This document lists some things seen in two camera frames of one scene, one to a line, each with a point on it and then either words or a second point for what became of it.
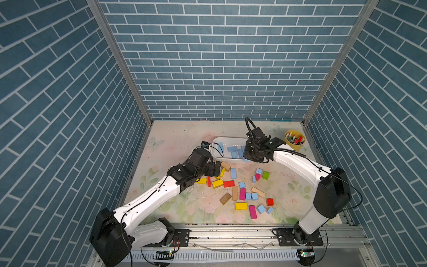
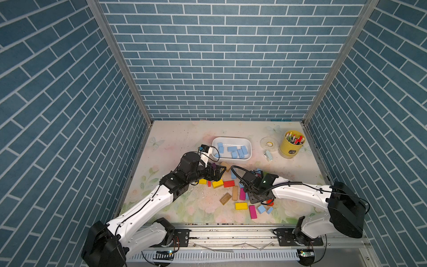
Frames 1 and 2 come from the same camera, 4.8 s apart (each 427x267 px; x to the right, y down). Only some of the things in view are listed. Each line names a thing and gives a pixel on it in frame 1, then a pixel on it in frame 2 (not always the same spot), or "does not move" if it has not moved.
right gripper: [248, 148] → [251, 200]
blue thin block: [241, 154] does not move
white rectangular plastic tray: [228, 148] does not move
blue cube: [222, 147] does not move
